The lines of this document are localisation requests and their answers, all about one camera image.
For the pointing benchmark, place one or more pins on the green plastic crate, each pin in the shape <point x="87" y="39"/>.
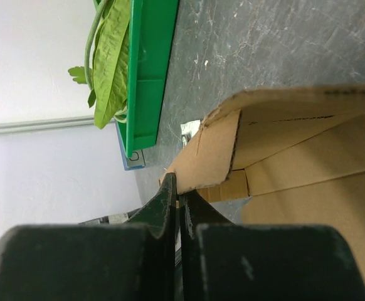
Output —
<point x="126" y="61"/>

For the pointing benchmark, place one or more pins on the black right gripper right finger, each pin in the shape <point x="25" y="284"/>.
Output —
<point x="195" y="211"/>

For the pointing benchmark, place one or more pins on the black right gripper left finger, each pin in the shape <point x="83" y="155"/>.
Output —
<point x="156" y="221"/>

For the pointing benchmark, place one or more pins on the small white sticker packet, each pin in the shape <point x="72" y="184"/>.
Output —
<point x="188" y="130"/>

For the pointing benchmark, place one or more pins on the blue rectangular box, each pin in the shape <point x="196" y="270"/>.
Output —
<point x="135" y="161"/>

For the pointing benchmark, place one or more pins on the brown cardboard box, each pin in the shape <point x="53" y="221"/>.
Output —
<point x="298" y="153"/>

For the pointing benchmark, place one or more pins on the large green leaf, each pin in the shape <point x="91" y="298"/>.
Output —
<point x="110" y="62"/>

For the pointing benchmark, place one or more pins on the cola glass bottle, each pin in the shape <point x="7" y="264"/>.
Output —
<point x="112" y="219"/>

